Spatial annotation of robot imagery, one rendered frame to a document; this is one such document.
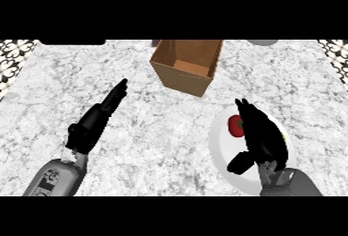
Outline black appliance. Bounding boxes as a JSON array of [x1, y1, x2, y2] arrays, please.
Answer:
[[39, 40, 108, 46]]

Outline grey round object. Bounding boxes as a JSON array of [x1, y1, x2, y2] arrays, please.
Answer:
[[247, 40, 281, 47]]

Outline white plate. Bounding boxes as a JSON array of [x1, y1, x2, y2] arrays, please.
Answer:
[[208, 104, 300, 195]]

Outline red tomato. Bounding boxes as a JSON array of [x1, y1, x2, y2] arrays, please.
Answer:
[[228, 114, 247, 138]]

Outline brown cardboard box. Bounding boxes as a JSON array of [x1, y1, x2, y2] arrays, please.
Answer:
[[149, 40, 225, 98]]

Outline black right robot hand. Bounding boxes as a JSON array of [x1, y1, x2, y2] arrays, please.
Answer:
[[226, 98, 289, 176]]

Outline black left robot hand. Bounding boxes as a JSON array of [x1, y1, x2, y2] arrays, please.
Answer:
[[64, 77, 130, 156]]

